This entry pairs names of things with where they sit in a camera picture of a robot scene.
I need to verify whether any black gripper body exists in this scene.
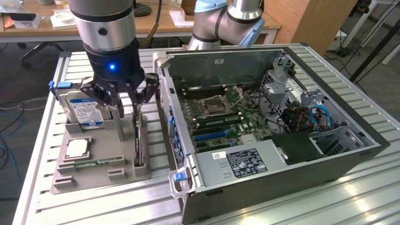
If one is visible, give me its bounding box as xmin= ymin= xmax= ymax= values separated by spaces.
xmin=83 ymin=38 xmax=147 ymax=94

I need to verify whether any black Nvidia graphics card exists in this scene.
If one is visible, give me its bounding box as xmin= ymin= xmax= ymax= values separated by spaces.
xmin=131 ymin=103 xmax=148 ymax=166

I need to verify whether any blue disk caddy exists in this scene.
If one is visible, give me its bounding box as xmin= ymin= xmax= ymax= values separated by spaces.
xmin=48 ymin=79 xmax=95 ymax=104

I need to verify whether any hard disk with blue label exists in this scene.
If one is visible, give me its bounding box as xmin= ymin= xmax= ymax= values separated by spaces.
xmin=59 ymin=91 xmax=112 ymax=128

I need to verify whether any blue card retention latch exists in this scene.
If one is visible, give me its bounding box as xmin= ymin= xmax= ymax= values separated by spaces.
xmin=168 ymin=106 xmax=183 ymax=153

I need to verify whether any CPU socket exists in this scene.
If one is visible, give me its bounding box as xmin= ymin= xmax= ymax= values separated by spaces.
xmin=202 ymin=97 xmax=234 ymax=117

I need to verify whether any white box with tape roll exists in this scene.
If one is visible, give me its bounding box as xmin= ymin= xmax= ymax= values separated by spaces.
xmin=50 ymin=12 xmax=79 ymax=30

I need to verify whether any black lamp base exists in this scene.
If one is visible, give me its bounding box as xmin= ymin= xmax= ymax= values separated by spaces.
xmin=134 ymin=0 xmax=152 ymax=17

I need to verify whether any black chair base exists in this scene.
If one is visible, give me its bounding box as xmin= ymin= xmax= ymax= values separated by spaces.
xmin=19 ymin=42 xmax=88 ymax=68

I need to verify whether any silver CPU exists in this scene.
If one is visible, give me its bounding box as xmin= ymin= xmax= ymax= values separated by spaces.
xmin=66 ymin=139 xmax=90 ymax=158

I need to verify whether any grey parts rack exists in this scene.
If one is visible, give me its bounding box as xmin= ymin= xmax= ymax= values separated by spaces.
xmin=50 ymin=96 xmax=154 ymax=195

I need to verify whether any green RAM stick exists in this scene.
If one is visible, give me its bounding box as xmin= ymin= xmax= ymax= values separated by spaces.
xmin=196 ymin=113 xmax=243 ymax=129
xmin=74 ymin=157 xmax=123 ymax=167

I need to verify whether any socket cover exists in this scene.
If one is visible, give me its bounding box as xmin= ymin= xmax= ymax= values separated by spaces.
xmin=222 ymin=84 xmax=248 ymax=111

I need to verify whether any wooden desk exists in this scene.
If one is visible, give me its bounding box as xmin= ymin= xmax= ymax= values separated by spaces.
xmin=0 ymin=0 xmax=282 ymax=45

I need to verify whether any blue expansion slot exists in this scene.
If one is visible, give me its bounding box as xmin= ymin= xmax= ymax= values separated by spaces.
xmin=194 ymin=130 xmax=231 ymax=142

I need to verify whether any white paper stack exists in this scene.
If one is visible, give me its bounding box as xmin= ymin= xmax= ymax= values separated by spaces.
xmin=170 ymin=10 xmax=196 ymax=28

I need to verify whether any white box with black lid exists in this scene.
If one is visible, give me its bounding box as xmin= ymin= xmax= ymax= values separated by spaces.
xmin=10 ymin=13 xmax=42 ymax=29

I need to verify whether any brown cardboard box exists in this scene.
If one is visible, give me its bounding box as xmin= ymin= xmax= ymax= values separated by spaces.
xmin=180 ymin=0 xmax=198 ymax=16

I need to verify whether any green motherboard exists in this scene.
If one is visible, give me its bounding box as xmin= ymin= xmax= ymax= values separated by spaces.
xmin=180 ymin=79 xmax=272 ymax=153

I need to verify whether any grey power supply unit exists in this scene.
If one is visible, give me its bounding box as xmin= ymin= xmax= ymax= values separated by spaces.
xmin=190 ymin=142 xmax=288 ymax=188

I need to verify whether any perforated metal drive cage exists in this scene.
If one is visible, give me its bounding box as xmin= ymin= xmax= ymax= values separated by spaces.
xmin=259 ymin=56 xmax=314 ymax=132

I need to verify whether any wooden cabinet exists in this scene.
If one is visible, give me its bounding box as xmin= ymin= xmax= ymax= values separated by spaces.
xmin=266 ymin=0 xmax=359 ymax=57

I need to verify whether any black open PC case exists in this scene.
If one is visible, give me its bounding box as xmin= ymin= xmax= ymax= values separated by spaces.
xmin=152 ymin=45 xmax=391 ymax=225

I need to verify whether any metal disk bay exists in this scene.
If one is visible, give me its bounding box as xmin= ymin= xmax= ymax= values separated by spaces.
xmin=310 ymin=126 xmax=367 ymax=157

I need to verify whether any black stand pole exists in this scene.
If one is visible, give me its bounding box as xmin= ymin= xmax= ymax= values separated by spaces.
xmin=350 ymin=14 xmax=400 ymax=83

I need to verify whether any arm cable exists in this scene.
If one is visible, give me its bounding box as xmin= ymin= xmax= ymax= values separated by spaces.
xmin=138 ymin=0 xmax=164 ymax=49

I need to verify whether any blue floor cable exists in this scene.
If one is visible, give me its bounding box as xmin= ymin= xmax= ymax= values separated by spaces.
xmin=0 ymin=112 xmax=26 ymax=200

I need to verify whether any blue wire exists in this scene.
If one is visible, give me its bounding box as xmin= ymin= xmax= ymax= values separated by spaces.
xmin=311 ymin=105 xmax=334 ymax=132

